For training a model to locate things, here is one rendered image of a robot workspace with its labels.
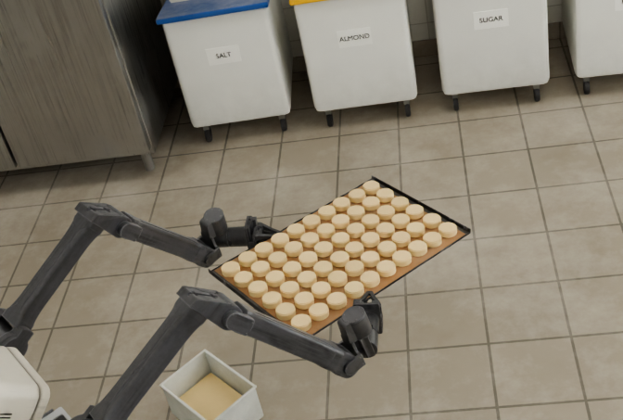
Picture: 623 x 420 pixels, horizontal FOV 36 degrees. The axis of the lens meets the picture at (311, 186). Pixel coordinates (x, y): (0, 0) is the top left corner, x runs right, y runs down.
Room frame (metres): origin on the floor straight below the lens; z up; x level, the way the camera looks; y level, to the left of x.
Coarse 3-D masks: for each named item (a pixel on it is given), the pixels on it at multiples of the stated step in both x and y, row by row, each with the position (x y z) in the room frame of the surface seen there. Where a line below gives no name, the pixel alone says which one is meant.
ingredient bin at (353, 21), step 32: (320, 0) 4.03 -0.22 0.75; (352, 0) 4.04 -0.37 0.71; (384, 0) 4.01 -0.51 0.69; (320, 32) 4.07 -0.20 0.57; (352, 32) 4.04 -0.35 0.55; (384, 32) 4.02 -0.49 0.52; (320, 64) 4.07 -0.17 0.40; (352, 64) 4.05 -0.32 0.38; (384, 64) 4.02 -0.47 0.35; (320, 96) 4.08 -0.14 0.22; (352, 96) 4.05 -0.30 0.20; (384, 96) 4.03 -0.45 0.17
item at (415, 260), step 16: (320, 240) 2.05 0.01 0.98; (352, 240) 2.03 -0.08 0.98; (384, 240) 2.00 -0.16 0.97; (448, 240) 1.96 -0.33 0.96; (400, 272) 1.86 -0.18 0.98; (240, 288) 1.90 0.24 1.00; (272, 288) 1.88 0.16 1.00; (304, 288) 1.86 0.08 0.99; (336, 288) 1.84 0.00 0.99; (368, 288) 1.81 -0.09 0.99; (352, 304) 1.76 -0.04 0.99; (288, 320) 1.75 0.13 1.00
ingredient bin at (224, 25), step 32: (192, 0) 4.36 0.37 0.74; (224, 0) 4.25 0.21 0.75; (256, 0) 4.15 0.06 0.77; (192, 32) 4.17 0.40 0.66; (224, 32) 4.15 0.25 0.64; (256, 32) 4.13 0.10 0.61; (192, 64) 4.18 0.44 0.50; (224, 64) 4.16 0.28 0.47; (256, 64) 4.14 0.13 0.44; (288, 64) 4.44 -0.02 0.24; (192, 96) 4.18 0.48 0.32; (224, 96) 4.16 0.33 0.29; (256, 96) 4.14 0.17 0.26; (288, 96) 4.17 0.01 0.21
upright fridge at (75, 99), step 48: (0, 0) 4.06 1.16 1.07; (48, 0) 4.02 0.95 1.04; (96, 0) 3.98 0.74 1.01; (144, 0) 4.56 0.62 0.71; (0, 48) 4.07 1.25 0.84; (48, 48) 4.03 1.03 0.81; (96, 48) 3.99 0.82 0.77; (144, 48) 4.34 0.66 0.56; (0, 96) 4.09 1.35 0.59; (48, 96) 4.05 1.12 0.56; (96, 96) 4.01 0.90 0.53; (144, 96) 4.13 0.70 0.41; (0, 144) 4.11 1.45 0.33; (48, 144) 4.07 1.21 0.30; (96, 144) 4.02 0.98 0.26; (144, 144) 3.98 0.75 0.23
